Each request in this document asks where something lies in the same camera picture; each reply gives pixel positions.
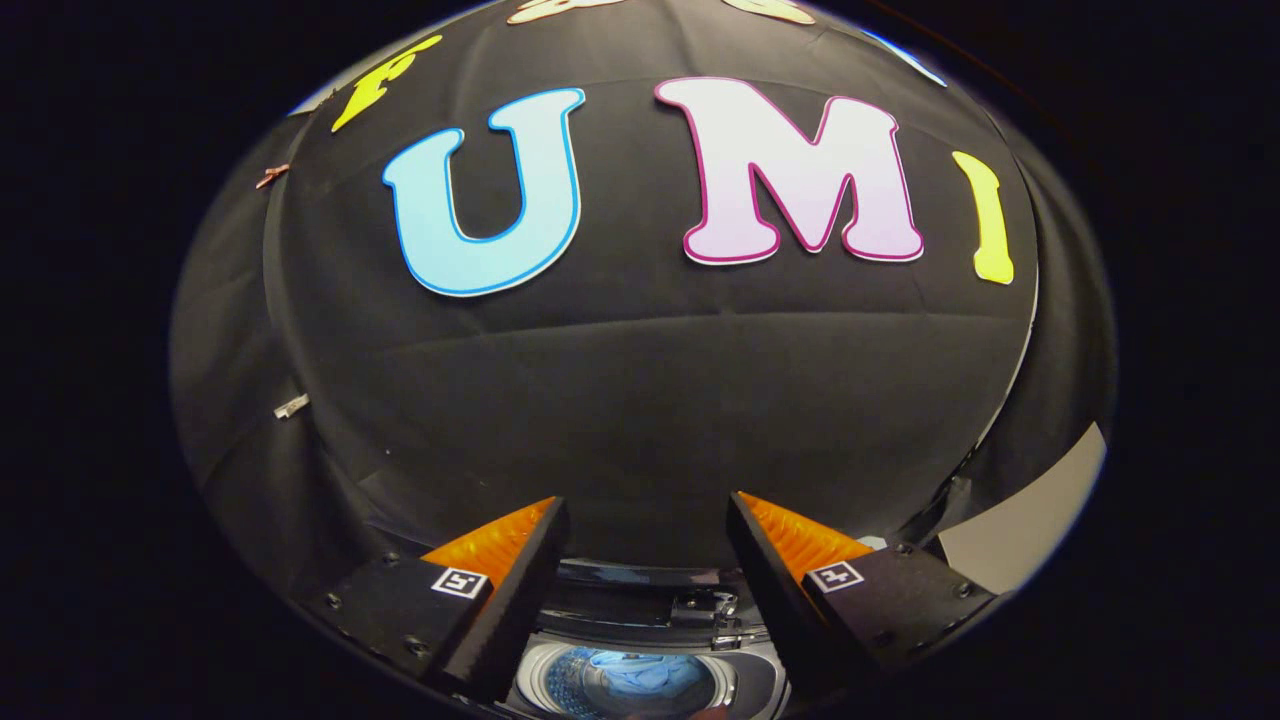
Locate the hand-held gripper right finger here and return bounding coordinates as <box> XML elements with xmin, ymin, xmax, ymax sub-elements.
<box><xmin>725</xmin><ymin>491</ymin><xmax>999</xmax><ymax>698</ymax></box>

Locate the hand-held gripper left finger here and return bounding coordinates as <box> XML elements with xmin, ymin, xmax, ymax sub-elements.
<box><xmin>298</xmin><ymin>496</ymin><xmax>572</xmax><ymax>704</ymax></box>

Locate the dark grey washing machine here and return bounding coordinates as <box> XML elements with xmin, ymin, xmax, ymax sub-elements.
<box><xmin>500</xmin><ymin>558</ymin><xmax>803</xmax><ymax>720</ymax></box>

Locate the light blue shirt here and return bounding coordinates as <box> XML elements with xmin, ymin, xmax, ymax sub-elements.
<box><xmin>583</xmin><ymin>649</ymin><xmax>717</xmax><ymax>717</ymax></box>

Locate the black backdrop cloth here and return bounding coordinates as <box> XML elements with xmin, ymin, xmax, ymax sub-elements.
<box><xmin>168</xmin><ymin>0</ymin><xmax>1118</xmax><ymax>601</ymax></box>

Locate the grey cabinet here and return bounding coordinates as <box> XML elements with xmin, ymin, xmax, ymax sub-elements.
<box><xmin>938</xmin><ymin>421</ymin><xmax>1108</xmax><ymax>597</ymax></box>

